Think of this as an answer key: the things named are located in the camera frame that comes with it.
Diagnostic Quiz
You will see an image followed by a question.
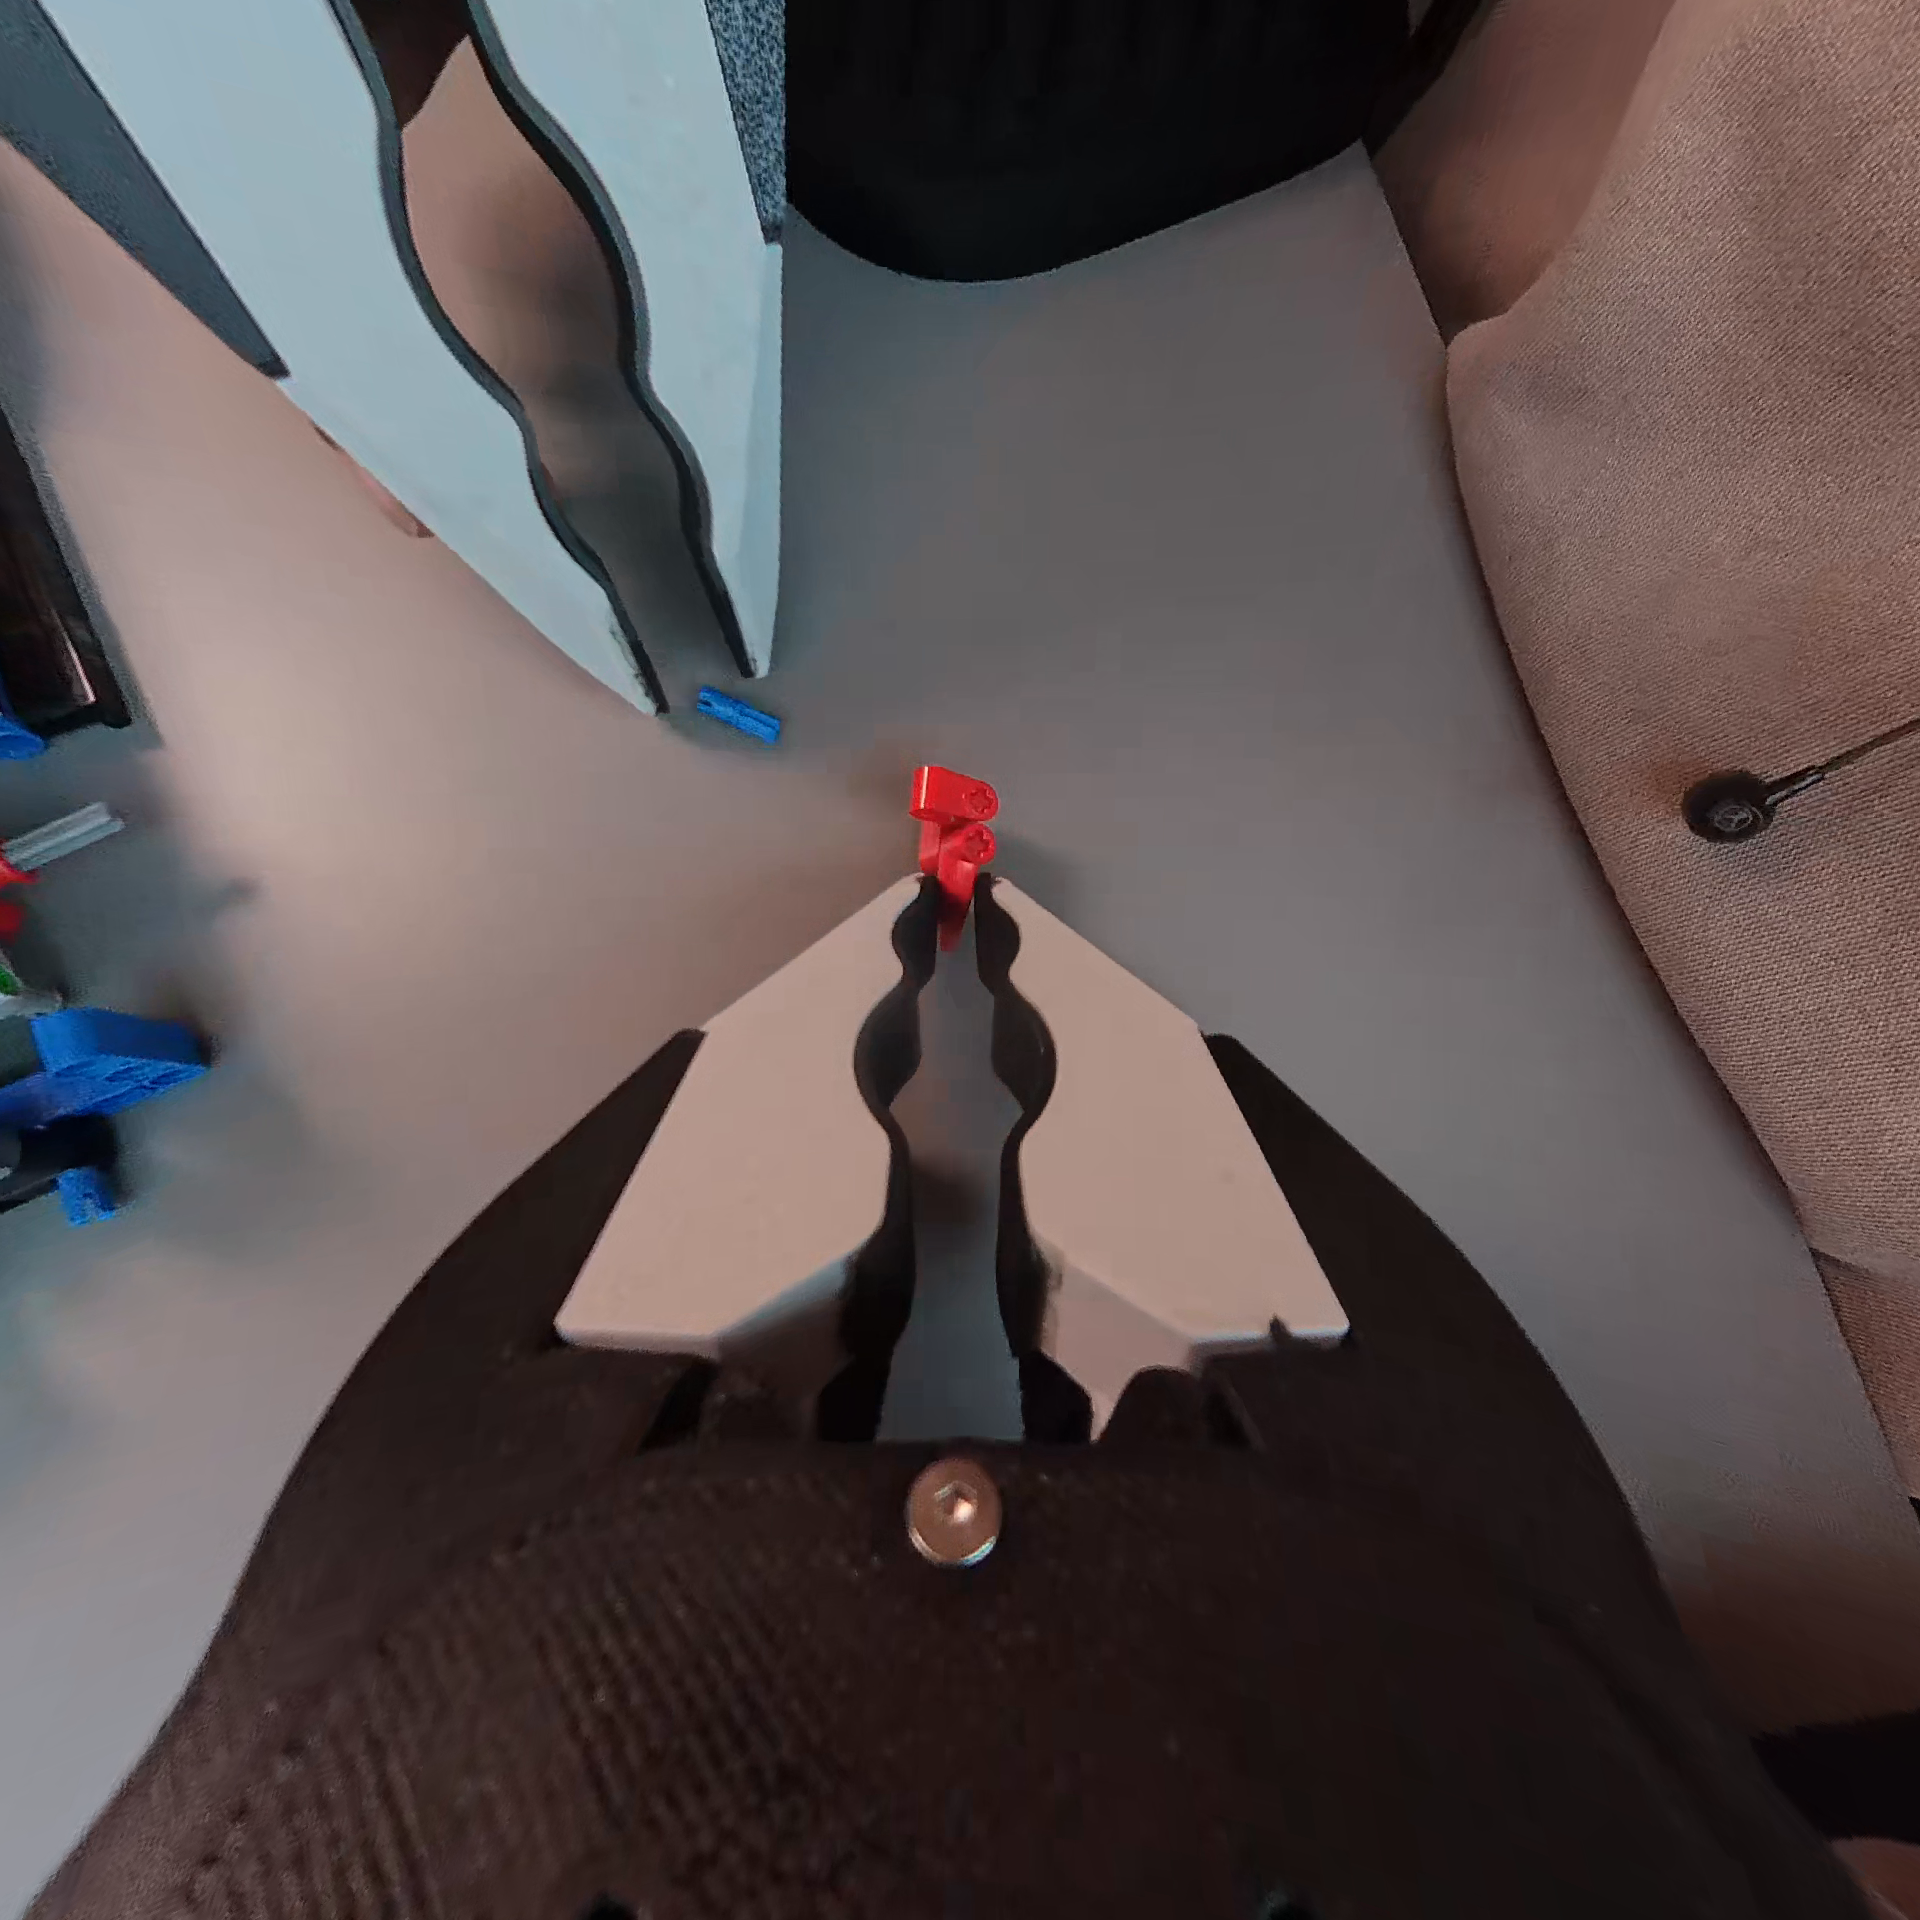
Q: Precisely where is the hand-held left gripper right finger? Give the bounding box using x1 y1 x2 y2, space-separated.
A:
970 876 1352 1420

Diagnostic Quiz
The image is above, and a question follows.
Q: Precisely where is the toy brick race car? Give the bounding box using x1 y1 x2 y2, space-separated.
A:
0 404 214 1227

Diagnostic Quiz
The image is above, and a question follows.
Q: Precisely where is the person's beige hoodie torso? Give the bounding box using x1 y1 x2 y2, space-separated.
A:
1444 0 1920 1500

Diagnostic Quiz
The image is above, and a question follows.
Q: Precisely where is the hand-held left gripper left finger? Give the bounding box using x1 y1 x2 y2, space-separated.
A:
550 876 943 1359

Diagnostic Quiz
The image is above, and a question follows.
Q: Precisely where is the grey desk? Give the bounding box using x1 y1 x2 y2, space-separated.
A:
0 133 1912 1920

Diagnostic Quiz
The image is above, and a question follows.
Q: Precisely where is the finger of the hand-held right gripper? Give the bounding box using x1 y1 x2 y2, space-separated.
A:
45 0 672 717
471 0 786 678

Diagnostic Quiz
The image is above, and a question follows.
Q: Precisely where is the red long brick connector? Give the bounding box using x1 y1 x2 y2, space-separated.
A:
918 816 1002 956

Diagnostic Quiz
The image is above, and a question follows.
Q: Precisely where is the person's right hand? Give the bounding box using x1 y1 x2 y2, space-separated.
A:
361 0 694 516

